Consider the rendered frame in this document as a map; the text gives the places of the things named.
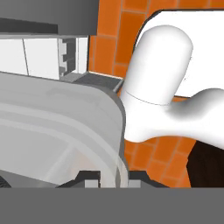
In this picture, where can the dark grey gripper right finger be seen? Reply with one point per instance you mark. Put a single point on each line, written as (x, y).
(139, 176)

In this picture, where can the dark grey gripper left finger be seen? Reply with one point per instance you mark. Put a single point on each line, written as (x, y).
(87, 176)

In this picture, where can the clear plastic container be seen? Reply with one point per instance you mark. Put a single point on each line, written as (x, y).
(55, 122)

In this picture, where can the dark brown cabinet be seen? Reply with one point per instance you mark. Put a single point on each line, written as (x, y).
(207, 167)

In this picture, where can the white cupboard run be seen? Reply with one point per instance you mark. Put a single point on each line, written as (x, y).
(38, 55)

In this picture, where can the dark grey appliance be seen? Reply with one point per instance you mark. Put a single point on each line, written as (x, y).
(73, 14)

